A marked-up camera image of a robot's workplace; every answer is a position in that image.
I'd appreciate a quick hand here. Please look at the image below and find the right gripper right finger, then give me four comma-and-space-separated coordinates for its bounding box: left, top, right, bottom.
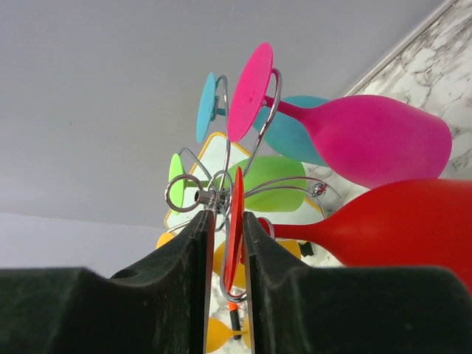
243, 212, 471, 353

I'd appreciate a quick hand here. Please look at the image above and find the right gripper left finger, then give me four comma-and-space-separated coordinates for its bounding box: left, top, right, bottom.
1, 211, 215, 353

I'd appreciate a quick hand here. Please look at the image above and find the yellow wine glass front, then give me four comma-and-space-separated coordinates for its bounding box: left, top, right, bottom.
206, 317, 251, 353

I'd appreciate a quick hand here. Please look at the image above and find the red wine glass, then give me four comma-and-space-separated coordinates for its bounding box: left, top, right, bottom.
223, 165, 472, 296

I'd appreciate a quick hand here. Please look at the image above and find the chrome wine glass rack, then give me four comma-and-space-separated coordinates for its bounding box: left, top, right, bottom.
163, 66, 344, 303

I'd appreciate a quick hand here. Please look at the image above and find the green wine glass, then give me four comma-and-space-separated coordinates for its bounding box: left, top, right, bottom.
165, 153, 308, 214

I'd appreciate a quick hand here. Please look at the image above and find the pink wine glass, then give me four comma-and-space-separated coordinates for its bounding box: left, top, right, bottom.
227, 42, 452, 189

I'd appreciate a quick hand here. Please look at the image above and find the blue wine glass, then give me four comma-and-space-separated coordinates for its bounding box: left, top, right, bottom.
195, 72, 327, 167

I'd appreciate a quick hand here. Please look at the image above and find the orange black marker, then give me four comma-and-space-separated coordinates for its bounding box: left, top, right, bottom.
228, 302, 240, 331

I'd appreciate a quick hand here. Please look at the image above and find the yellow framed whiteboard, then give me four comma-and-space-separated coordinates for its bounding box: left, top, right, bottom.
164, 132, 323, 229

